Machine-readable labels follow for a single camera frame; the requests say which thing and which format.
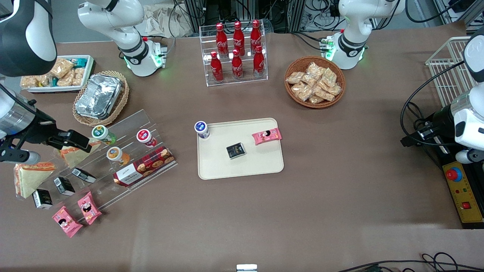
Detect black base power cable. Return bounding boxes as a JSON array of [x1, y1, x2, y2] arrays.
[[291, 32, 326, 52]]

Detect red tartan cookie box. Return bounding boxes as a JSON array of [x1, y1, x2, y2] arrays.
[[113, 146, 175, 187]]

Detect white wire basket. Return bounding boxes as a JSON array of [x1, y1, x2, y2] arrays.
[[425, 37, 478, 108]]

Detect white rectangular bin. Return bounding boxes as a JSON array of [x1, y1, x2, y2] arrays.
[[21, 55, 95, 93]]

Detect red cola bottle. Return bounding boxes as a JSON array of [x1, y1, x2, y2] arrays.
[[233, 21, 245, 56], [253, 45, 265, 78], [210, 51, 223, 82], [231, 49, 244, 80], [216, 23, 228, 58], [250, 20, 262, 53]]

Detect clear acrylic stepped shelf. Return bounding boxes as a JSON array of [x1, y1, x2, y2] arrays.
[[23, 110, 178, 224]]

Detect small black box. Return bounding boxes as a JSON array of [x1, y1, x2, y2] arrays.
[[226, 142, 247, 160], [53, 176, 75, 196], [72, 168, 96, 184], [32, 189, 53, 209]]

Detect red lid cup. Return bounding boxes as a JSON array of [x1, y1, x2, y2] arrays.
[[137, 129, 157, 148]]

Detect clear acrylic bottle rack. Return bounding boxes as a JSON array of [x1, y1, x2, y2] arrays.
[[199, 23, 268, 87]]

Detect aluminium equipment rack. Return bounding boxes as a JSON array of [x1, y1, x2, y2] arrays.
[[183, 0, 307, 34]]

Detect black floor cable bundle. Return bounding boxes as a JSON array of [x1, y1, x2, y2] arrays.
[[337, 252, 484, 272]]

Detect orange lid cup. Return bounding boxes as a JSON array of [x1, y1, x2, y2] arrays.
[[106, 147, 131, 166]]

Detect beige plastic tray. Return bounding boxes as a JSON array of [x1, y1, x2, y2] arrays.
[[197, 118, 284, 180]]

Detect pink snack pack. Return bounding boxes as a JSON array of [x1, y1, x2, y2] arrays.
[[52, 206, 83, 238], [78, 192, 102, 226], [252, 128, 282, 145]]

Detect triangle sandwich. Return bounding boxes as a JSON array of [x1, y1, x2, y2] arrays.
[[14, 162, 57, 199], [59, 139, 102, 169]]

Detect blue lid yogurt bottle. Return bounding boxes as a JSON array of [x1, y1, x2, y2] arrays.
[[194, 121, 211, 139]]

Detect round wicker basket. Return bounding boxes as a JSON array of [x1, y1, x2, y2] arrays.
[[284, 56, 346, 109]]

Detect yellow emergency stop box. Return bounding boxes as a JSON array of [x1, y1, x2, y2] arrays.
[[442, 161, 484, 229]]

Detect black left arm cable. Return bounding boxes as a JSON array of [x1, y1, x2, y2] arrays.
[[400, 60, 466, 147]]

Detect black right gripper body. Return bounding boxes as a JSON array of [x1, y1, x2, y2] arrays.
[[21, 108, 58, 146]]

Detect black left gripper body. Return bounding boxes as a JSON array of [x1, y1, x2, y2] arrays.
[[431, 105, 459, 146]]

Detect stacked foil trays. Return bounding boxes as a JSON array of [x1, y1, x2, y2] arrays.
[[75, 74, 123, 120]]

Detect green lid cup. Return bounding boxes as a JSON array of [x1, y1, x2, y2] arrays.
[[92, 125, 116, 146]]

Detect crumpled beige paper bag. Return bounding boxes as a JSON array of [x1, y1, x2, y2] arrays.
[[136, 6, 194, 38]]

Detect oval wicker basket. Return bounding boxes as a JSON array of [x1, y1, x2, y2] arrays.
[[73, 71, 130, 127]]

